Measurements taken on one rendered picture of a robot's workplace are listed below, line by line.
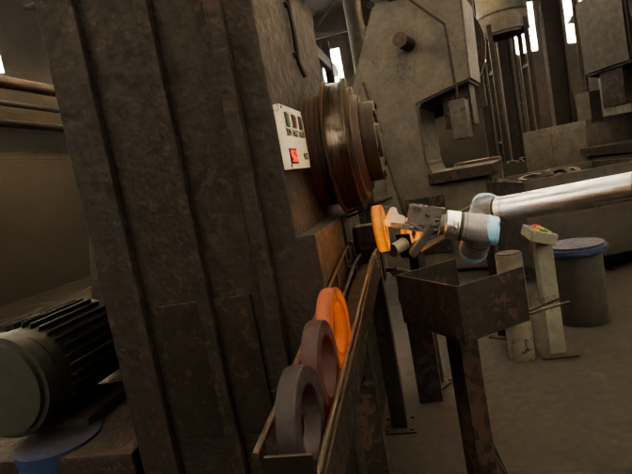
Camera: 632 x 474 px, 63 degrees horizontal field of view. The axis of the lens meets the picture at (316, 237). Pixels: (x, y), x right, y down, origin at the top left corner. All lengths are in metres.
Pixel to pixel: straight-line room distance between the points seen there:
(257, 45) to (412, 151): 3.19
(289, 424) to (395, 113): 3.95
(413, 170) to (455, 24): 1.20
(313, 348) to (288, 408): 0.19
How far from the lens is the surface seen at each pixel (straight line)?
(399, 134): 4.56
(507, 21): 10.59
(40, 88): 9.41
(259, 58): 1.46
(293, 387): 0.82
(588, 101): 5.62
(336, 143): 1.65
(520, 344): 2.62
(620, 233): 4.22
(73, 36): 1.69
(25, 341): 2.12
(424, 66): 4.54
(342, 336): 1.26
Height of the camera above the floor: 1.02
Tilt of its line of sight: 6 degrees down
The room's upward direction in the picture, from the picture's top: 10 degrees counter-clockwise
